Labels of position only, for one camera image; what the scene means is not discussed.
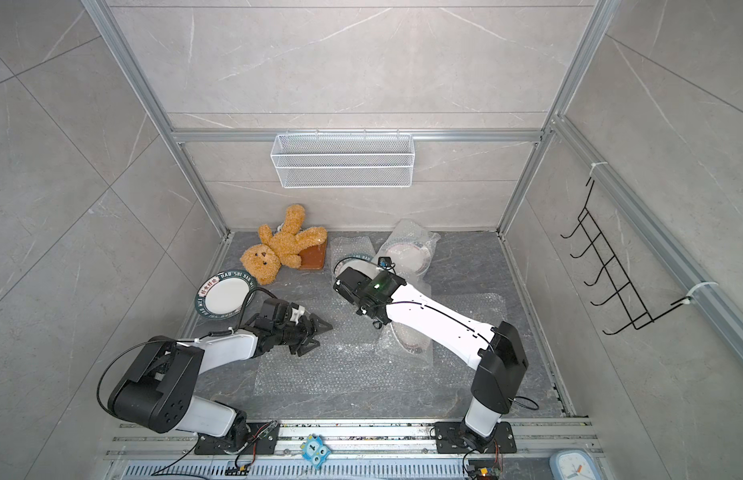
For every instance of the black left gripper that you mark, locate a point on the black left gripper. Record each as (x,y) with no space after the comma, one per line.
(311,332)

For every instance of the bubble plate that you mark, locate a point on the bubble plate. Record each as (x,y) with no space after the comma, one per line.
(346,249)
(411,248)
(403,343)

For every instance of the large bubble wrap sheet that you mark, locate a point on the large bubble wrap sheet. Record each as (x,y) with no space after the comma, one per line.
(345,361)

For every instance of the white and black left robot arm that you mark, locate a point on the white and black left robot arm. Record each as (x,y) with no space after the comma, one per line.
(157,391)

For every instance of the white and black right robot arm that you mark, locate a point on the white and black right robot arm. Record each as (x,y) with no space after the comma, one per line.
(495,353)

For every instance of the brown wooden block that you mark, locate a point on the brown wooden block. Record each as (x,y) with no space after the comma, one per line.
(314,258)

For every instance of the brown teddy bear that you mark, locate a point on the brown teddy bear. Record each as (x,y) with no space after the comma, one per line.
(276,250)

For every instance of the blue cartoon toy figure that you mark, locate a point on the blue cartoon toy figure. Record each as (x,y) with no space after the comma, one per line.
(315,451)

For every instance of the white and blue clock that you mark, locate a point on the white and blue clock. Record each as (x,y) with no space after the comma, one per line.
(573,465)

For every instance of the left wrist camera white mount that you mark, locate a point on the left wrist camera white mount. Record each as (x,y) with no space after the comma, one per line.
(298,312)

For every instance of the white wire mesh basket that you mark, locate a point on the white wire mesh basket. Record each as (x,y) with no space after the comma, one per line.
(344,160)

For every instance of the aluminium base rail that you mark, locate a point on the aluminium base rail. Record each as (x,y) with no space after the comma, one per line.
(361,449)

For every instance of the black wire hook rack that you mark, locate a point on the black wire hook rack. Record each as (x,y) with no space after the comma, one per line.
(613,273)

